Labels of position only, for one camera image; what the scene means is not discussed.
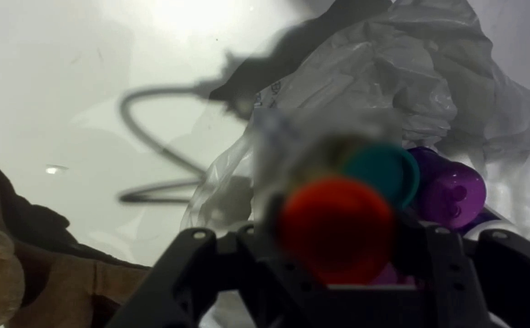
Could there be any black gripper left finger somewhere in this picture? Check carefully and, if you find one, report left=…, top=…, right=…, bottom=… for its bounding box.
left=105, top=192, right=314, bottom=328

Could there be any brown plush moose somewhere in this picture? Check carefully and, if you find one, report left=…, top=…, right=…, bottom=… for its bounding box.
left=0, top=157, right=156, bottom=328

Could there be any yellow tub orange lid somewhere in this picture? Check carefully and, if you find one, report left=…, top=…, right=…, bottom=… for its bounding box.
left=276, top=175, right=396, bottom=287

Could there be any white plastic bag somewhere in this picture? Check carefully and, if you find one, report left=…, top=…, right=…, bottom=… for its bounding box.
left=180, top=0, right=530, bottom=328

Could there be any teal cup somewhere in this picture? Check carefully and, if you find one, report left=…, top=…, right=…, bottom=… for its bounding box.
left=287, top=132, right=422, bottom=210

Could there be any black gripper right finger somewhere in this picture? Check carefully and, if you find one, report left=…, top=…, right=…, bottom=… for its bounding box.
left=389, top=206, right=530, bottom=328

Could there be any purple play dough tub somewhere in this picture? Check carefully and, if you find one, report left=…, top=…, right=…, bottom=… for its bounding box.
left=407, top=144, right=500, bottom=236

